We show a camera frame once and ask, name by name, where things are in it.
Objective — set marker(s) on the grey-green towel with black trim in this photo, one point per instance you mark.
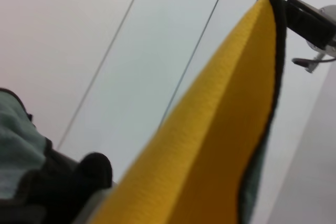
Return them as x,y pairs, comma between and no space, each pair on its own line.
18,142

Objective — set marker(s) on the grey perforated plastic basket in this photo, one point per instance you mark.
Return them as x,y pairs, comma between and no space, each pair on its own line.
92,203

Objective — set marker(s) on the yellow and grey towel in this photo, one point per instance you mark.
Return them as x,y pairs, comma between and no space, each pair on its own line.
197,142

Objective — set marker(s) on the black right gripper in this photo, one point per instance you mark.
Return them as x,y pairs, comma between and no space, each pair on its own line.
312,27

